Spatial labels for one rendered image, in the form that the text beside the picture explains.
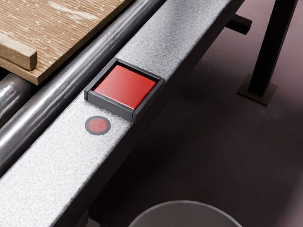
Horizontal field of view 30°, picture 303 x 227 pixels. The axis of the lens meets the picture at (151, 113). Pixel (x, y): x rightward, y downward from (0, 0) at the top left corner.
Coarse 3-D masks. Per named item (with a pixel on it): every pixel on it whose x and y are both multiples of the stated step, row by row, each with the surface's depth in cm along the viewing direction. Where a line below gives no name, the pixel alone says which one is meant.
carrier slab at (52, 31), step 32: (0, 0) 80; (32, 0) 81; (64, 0) 81; (96, 0) 82; (128, 0) 84; (0, 32) 75; (32, 32) 76; (64, 32) 76; (96, 32) 79; (0, 64) 73
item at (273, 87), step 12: (276, 0) 178; (288, 0) 176; (276, 12) 181; (288, 12) 179; (276, 24) 183; (288, 24) 184; (264, 36) 189; (276, 36) 186; (264, 48) 192; (276, 48) 189; (264, 60) 195; (276, 60) 198; (264, 72) 198; (252, 84) 204; (264, 84) 202; (252, 96) 205; (264, 96) 206
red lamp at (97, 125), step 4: (92, 120) 69; (96, 120) 69; (100, 120) 69; (92, 124) 68; (96, 124) 69; (100, 124) 69; (104, 124) 69; (92, 128) 68; (96, 128) 68; (100, 128) 68; (104, 128) 68
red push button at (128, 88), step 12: (120, 72) 73; (132, 72) 73; (108, 84) 72; (120, 84) 72; (132, 84) 72; (144, 84) 72; (108, 96) 70; (120, 96) 70; (132, 96) 70; (144, 96) 71; (132, 108) 69
